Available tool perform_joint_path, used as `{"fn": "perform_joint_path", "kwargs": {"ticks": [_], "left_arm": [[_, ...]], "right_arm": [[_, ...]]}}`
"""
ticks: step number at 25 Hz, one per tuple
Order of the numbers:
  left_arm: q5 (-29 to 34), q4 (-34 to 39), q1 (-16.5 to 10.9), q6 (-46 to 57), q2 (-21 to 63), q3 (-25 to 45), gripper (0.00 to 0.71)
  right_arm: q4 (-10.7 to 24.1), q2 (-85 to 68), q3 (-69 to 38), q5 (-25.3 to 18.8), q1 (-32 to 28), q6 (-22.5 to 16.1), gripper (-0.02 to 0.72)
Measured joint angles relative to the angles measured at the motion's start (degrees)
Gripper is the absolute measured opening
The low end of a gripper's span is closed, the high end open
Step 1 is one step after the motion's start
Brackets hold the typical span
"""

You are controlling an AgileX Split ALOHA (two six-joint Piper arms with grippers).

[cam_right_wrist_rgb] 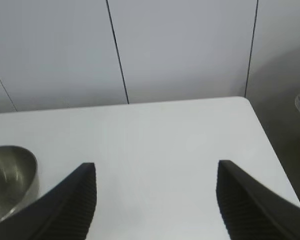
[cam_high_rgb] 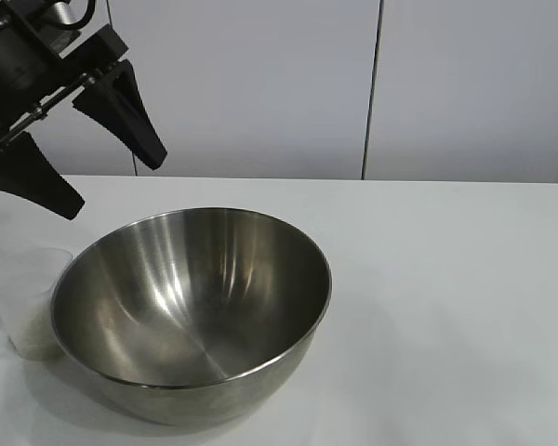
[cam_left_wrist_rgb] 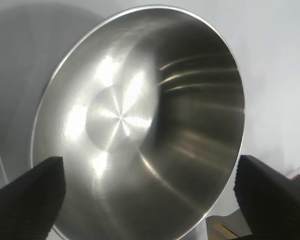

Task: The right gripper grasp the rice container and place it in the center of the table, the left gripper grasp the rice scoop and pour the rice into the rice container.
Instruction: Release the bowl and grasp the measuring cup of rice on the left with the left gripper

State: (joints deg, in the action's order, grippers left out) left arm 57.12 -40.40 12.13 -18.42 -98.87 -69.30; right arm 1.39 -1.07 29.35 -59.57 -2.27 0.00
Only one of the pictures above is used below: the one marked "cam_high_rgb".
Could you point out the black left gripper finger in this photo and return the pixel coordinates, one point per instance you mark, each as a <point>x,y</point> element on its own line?
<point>123,114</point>
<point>32,176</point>

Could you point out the clear plastic measuring cup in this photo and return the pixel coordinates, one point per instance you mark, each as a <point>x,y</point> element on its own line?
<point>28,288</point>

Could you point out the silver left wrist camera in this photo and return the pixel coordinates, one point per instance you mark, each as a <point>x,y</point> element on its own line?
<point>64,13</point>

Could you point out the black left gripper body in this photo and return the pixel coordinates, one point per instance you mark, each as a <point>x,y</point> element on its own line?
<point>9,69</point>

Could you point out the stainless steel mixing bowl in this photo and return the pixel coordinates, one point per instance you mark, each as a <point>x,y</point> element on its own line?
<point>190,297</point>

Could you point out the white uncooked rice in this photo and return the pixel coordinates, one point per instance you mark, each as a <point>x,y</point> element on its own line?
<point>35,337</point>

